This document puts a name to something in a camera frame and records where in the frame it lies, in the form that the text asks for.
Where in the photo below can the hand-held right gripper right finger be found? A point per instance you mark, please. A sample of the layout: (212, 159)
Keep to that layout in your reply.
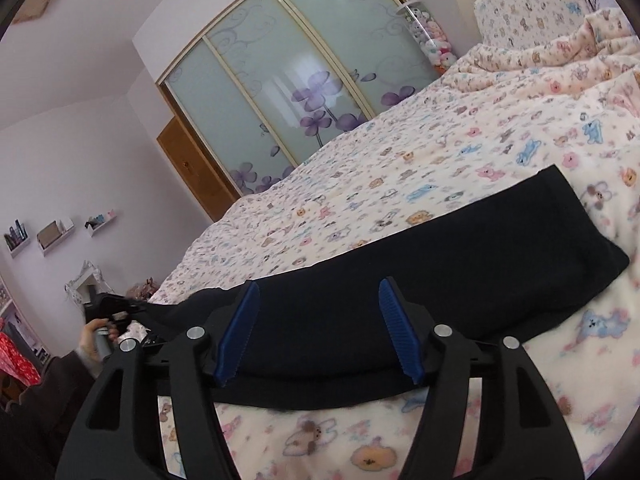
(400, 330)

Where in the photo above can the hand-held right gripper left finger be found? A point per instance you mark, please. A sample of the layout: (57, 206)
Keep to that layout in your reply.
(240, 335)

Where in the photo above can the black pants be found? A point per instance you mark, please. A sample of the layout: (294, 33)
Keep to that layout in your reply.
(450, 270)

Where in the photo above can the person's left forearm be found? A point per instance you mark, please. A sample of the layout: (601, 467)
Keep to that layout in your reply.
(45, 400)

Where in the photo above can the person's left hand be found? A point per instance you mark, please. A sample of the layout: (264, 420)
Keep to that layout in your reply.
(91, 342)

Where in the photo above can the white ornate stand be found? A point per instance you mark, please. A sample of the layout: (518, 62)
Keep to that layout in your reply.
(80, 280)

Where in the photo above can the red patterned cloth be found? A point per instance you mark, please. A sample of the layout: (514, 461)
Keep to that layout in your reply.
(17, 355)

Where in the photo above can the wooden door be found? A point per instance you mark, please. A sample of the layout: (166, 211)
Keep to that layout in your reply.
(192, 162)

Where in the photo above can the printed fleece blanket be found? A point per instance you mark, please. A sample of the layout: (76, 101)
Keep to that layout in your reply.
(400, 160)

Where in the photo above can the floral glass sliding wardrobe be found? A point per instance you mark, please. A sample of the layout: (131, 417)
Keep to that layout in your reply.
(280, 60)

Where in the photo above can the clear tube of plush toys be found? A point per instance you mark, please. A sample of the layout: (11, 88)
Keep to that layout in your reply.
(430, 35)

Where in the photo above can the printed bed cushion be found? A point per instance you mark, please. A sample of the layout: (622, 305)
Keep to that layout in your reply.
(525, 10)

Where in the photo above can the white wall shelf with figures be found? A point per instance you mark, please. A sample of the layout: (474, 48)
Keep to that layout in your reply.
(100, 225)

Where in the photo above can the white wall shelf with box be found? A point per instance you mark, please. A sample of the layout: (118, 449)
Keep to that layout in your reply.
(50, 237)

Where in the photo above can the white wall shelf with pens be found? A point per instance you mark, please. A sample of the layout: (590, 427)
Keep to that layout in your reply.
(17, 247)

